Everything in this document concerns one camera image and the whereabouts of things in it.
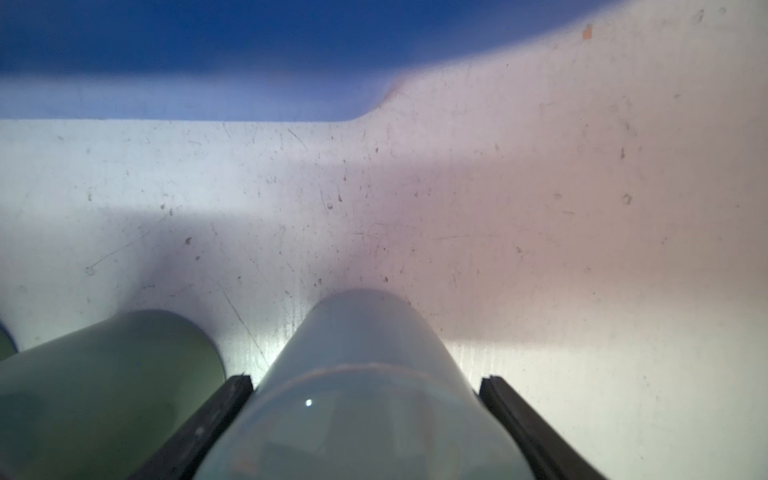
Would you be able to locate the light blue tea canister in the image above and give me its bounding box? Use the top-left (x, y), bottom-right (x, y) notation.
top-left (196, 290), bottom-right (533, 479)

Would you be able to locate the blue plastic basket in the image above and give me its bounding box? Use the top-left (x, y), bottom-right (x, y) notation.
top-left (1, 1), bottom-right (602, 122)

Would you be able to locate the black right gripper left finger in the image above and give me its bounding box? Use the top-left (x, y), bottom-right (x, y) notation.
top-left (128, 375), bottom-right (254, 480)

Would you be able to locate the green tea canister back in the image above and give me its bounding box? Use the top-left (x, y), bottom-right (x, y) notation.
top-left (1, 310), bottom-right (225, 479)

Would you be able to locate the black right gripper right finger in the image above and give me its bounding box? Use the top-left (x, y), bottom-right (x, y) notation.
top-left (479, 376), bottom-right (606, 480)

